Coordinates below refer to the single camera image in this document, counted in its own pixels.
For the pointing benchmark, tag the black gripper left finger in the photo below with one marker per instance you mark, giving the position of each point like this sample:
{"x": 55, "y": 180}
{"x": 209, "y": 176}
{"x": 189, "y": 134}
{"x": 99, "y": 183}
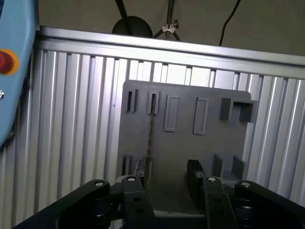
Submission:
{"x": 135, "y": 205}

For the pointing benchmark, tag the black tripod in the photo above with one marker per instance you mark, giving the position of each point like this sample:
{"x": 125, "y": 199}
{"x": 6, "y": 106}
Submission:
{"x": 122, "y": 12}

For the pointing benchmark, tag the round black disc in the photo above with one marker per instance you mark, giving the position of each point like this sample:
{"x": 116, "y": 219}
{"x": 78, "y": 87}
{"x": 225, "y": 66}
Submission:
{"x": 139, "y": 27}

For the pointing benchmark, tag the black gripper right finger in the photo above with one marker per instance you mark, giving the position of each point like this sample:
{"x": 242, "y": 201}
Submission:
{"x": 219, "y": 205}

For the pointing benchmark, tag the dark RAM stick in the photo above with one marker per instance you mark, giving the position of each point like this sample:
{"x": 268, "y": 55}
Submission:
{"x": 150, "y": 140}

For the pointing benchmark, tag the grey parts rack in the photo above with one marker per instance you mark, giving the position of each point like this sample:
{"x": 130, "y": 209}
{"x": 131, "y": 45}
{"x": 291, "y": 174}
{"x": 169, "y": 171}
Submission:
{"x": 181, "y": 143}

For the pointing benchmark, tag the red stop button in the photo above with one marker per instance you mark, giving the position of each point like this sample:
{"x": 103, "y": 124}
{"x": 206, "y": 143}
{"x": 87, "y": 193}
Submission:
{"x": 6, "y": 62}

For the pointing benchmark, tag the pale blue teach pendant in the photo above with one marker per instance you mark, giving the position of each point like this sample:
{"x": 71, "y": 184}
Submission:
{"x": 21, "y": 31}

